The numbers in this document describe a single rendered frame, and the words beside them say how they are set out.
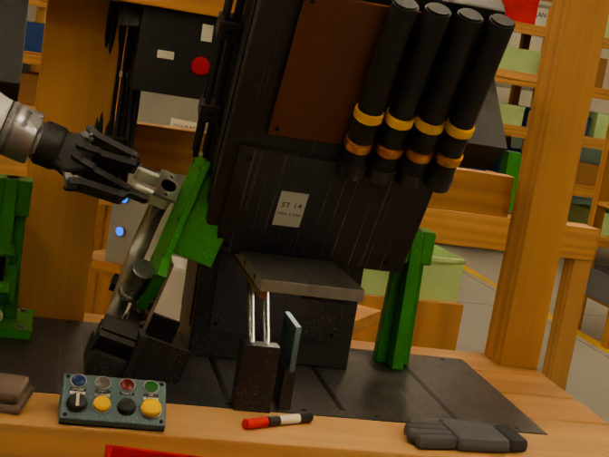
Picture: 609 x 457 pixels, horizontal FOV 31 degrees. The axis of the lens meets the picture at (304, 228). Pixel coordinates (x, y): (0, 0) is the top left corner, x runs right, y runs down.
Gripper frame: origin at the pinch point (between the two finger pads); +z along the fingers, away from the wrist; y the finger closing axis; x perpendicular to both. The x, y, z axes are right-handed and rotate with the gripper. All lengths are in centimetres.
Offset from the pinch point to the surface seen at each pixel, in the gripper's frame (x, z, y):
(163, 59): -3.7, -5.5, 25.2
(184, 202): -7.7, 4.4, -6.4
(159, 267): -2.8, 4.2, -16.6
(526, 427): -5, 73, -21
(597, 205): 281, 319, 349
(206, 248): -4.2, 10.5, -10.7
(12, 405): 0.6, -9.8, -45.4
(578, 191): 454, 438, 544
